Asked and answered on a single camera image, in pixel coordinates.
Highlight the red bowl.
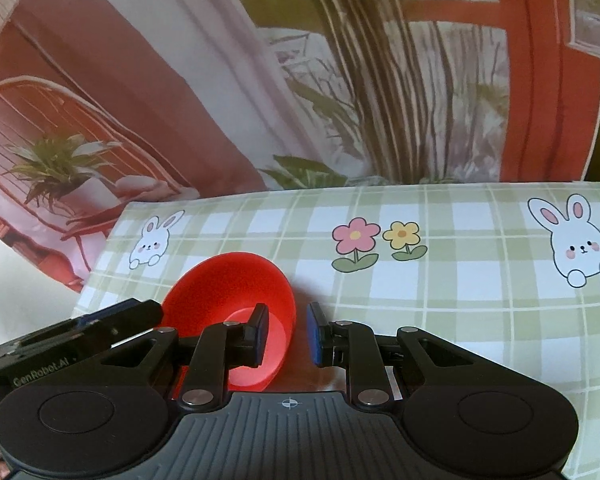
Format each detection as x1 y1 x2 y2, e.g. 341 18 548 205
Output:
162 252 297 391

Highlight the green checkered tablecloth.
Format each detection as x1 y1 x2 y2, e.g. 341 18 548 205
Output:
76 182 600 479

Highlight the printed backdrop cloth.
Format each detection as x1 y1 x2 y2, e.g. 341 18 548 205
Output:
0 0 600 290

